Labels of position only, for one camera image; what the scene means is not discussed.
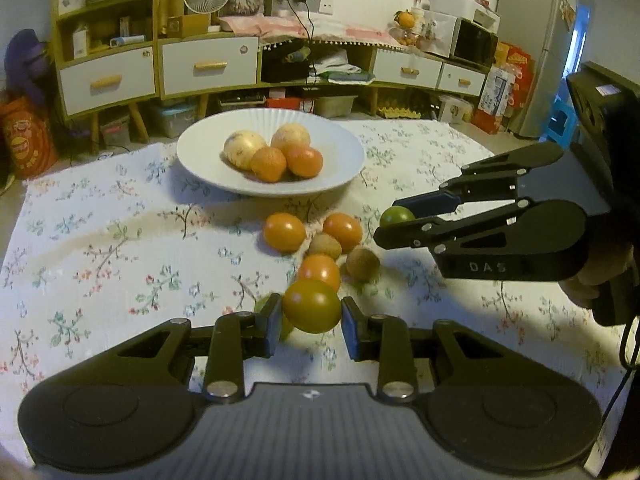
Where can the purple plush toy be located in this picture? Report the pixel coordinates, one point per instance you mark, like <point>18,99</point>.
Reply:
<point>26,62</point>

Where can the pale yellow speckled fruit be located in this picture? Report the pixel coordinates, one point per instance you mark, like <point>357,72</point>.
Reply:
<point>289,135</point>

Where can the red storage box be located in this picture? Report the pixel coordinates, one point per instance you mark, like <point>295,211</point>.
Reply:
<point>291,103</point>

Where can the rough orange mandarin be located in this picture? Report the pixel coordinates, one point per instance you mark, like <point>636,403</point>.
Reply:
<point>304,161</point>

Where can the pink cloth on shelf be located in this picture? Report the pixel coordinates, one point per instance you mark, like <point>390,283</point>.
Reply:
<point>272,29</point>

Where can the smooth orange persimmon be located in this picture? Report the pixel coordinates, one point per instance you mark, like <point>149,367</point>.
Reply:
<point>321,268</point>

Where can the smooth orange tomato fruit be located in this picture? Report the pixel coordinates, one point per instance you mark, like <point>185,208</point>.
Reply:
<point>284,232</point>

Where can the green lime fruit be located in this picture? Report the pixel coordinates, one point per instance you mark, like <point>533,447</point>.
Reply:
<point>286,326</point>

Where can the white microwave oven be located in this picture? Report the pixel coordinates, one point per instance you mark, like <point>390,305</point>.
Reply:
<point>457,38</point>

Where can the dark yellow-green tomato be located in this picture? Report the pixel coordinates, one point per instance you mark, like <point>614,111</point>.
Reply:
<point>312,306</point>

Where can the clear plastic storage bin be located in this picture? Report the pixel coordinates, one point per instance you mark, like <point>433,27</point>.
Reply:
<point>174,120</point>

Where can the person's right hand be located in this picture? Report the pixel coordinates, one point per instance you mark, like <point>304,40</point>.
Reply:
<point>602,266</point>

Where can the brown kiwi fruit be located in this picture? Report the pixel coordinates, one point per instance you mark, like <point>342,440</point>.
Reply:
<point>362,264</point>

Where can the silver refrigerator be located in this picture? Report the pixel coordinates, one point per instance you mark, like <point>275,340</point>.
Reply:
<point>544,29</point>

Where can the pale yellow round fruit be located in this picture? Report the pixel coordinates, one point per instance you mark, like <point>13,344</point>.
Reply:
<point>241,146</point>

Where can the low wooden tv console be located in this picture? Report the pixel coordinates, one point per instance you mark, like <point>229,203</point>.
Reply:
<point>305,62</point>

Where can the smooth orange round fruit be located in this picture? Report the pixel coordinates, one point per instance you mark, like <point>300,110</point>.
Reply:
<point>344,228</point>

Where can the red orange printed bucket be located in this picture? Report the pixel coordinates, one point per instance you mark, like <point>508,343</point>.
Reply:
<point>26,130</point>

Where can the white ribbed plate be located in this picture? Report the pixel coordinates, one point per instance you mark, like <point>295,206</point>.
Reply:
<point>199,151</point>

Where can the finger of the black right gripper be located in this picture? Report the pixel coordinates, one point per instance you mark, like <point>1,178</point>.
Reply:
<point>494,178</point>
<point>427,229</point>

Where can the floral white tablecloth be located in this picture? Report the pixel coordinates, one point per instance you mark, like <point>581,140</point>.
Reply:
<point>104,251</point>

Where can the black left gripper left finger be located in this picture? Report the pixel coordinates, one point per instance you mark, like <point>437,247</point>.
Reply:
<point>238,337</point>

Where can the wooden cabinet white drawers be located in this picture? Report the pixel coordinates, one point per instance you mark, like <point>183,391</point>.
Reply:
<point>115,55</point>

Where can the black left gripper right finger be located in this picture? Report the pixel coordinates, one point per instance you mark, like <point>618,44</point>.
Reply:
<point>386,340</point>

